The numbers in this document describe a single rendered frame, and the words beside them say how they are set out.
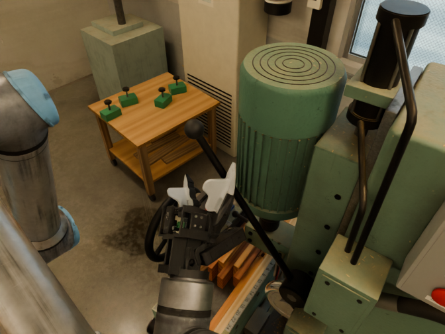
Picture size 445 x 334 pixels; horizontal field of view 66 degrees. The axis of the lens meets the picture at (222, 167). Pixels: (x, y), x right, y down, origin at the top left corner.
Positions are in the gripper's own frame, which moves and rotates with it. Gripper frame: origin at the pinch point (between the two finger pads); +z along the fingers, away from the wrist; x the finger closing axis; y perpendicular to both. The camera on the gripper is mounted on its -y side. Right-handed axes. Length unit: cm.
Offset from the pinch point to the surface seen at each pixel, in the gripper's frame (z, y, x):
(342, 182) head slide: -2.7, -11.4, -20.8
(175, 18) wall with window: 169, -63, 163
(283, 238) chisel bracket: -9.5, -27.9, 5.6
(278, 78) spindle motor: 10.8, 2.7, -18.6
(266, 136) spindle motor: 4.1, -1.4, -12.8
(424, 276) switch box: -16.3, -11.8, -32.1
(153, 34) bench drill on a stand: 152, -51, 171
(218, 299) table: -25.7, -23.9, 23.2
